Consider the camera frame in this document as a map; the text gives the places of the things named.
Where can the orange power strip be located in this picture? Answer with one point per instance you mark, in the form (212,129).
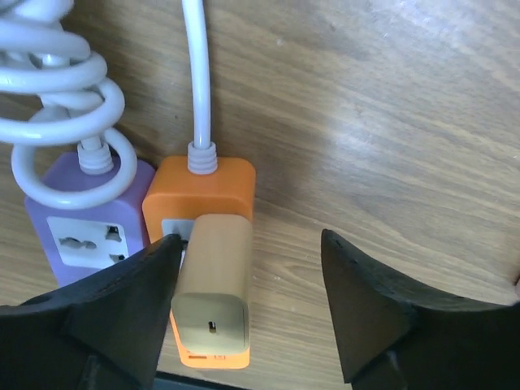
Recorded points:
(176,198)

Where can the white cord orange strip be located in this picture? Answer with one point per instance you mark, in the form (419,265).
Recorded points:
(202,154)

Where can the yellow charger plug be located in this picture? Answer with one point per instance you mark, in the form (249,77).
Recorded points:
(211,299)

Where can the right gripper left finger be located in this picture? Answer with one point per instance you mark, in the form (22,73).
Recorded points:
(104,331)

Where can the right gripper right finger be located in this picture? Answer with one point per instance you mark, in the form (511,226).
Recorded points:
(394,332)

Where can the purple power strip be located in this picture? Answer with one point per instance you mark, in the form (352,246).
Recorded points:
(78,243)

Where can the white coiled cord purple strip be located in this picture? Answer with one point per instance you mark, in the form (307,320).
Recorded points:
(80,104)

